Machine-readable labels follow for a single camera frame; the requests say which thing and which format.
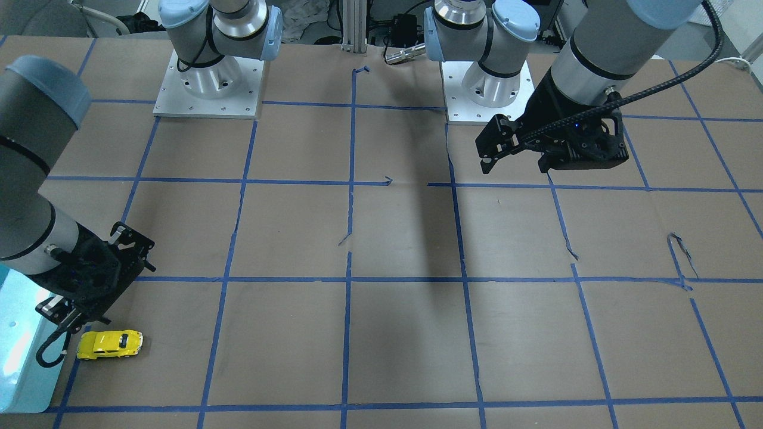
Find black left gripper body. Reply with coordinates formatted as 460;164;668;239
517;77;629;169

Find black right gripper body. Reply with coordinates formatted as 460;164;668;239
35;222;156;333

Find yellow beetle toy car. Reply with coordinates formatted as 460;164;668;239
76;329;144;359

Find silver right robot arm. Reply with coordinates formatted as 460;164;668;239
2;1;283;333

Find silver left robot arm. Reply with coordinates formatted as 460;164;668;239
423;1;723;174

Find light blue plastic bin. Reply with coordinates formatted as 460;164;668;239
1;266;63;414

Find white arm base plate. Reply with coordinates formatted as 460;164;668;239
153;52;266;120
441;61;535;125

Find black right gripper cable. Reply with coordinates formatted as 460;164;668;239
36;325;75;368

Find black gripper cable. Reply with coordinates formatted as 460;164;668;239
36;325;75;368
525;0;725;141

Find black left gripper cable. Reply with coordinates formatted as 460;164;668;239
525;0;725;141

